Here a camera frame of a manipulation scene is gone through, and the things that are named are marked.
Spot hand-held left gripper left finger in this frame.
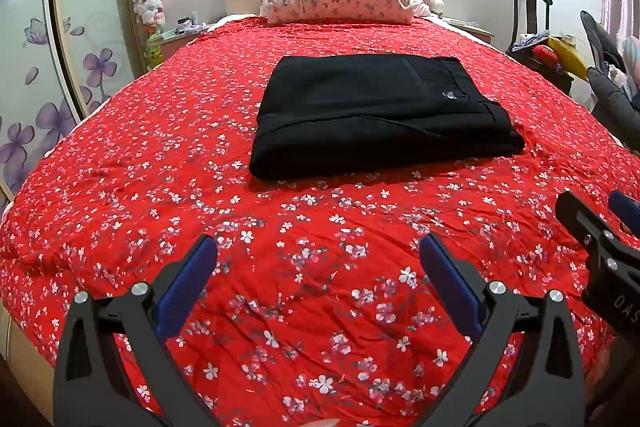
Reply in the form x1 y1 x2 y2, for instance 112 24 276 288
52 234 221 427

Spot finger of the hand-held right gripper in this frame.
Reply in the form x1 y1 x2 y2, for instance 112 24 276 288
608 191 640 236
555 189 640 280

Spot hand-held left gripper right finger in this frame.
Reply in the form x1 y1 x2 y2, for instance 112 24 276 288
419 234 587 427

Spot black pants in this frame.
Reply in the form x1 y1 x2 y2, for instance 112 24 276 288
248 53 526 182

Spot grey padded jacket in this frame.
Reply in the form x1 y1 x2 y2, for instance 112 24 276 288
580 11 640 152

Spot red floral bedspread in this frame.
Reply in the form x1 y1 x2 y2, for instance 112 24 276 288
0 14 640 427

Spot yellow bag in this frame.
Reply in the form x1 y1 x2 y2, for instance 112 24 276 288
546 37 592 82

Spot red bag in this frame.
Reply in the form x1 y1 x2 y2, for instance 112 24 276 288
532 44 562 70

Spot dark wooden chair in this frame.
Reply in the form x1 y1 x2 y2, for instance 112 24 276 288
505 0 576 95

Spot wooden nightstand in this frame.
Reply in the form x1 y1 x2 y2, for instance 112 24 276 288
442 17 496 51

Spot cluttered bedside table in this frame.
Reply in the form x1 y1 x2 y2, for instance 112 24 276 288
149 13 222 64

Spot plush toy tower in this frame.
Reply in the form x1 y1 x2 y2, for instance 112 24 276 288
129 0 168 70

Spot wardrobe door purple flowers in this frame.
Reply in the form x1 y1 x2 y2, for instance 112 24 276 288
0 0 137 208

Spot beige bed frame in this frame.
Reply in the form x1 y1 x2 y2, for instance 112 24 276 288
0 297 56 425

